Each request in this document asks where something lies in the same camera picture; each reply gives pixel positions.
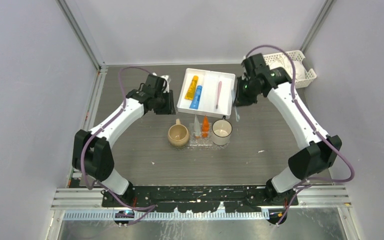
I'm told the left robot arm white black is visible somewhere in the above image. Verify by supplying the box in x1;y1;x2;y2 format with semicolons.
72;73;176;207

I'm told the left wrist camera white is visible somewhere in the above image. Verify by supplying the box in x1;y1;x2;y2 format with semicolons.
152;72;172;93

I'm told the white plastic bin tray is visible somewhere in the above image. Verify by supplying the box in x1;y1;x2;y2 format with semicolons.
177;68;236;119

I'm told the yellow toothpaste tube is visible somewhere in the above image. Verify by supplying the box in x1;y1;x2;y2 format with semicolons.
184;75;199;100

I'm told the white ribbed mug black rim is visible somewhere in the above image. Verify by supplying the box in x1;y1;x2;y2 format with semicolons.
211;117;233;146

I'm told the blue toothpaste tube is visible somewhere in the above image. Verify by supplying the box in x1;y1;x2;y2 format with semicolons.
189;85;203;110

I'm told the white perforated basket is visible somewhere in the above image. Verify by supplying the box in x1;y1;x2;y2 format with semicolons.
263;50;317;89

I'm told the aluminium frame rail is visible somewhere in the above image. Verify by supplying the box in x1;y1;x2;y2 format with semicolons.
50;185;353;210

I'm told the clear rectangular holder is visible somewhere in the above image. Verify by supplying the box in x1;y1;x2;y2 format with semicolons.
188;123;214;149

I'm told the tan ceramic mug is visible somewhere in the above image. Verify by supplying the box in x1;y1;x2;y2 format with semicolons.
167;118;190;149

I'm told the orange toothpaste tube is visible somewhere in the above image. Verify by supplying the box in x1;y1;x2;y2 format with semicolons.
201;115;210;138

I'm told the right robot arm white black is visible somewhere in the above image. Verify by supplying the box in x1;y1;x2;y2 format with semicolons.
234;53;342;205

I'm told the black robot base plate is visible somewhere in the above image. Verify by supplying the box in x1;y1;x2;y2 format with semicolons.
101;185;298;224

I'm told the clear oval glass tray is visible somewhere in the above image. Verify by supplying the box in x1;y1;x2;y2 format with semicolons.
167;126;230;151

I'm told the white toothpaste tube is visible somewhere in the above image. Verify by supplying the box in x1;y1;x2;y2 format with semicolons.
193;115;202;139

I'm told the pink toothbrush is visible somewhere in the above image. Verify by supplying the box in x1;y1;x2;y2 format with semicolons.
215;81;223;110

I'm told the white cloth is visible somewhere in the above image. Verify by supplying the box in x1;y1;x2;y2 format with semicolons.
271;55;307;82

